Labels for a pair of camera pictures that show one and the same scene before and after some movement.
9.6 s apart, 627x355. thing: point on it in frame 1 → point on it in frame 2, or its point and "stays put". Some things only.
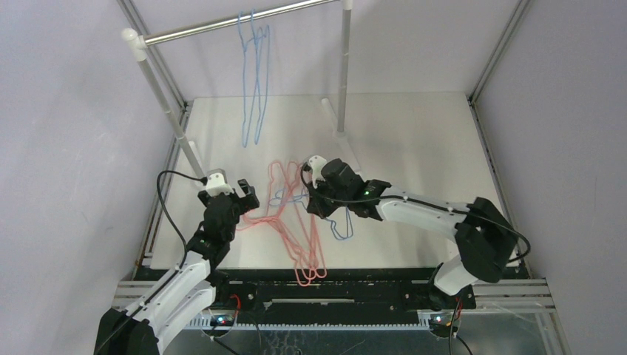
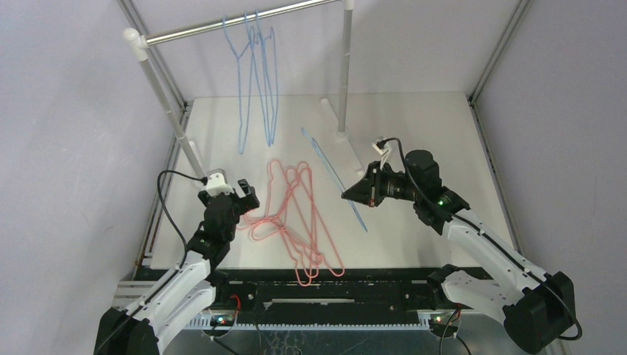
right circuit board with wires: x=444 y=325 stays put
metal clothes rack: x=134 y=38 stays put
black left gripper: x=248 y=203 stays put
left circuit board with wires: x=219 y=322 stays put
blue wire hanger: x=297 y=196 → x=268 y=61
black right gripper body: x=317 y=197 → x=373 y=182
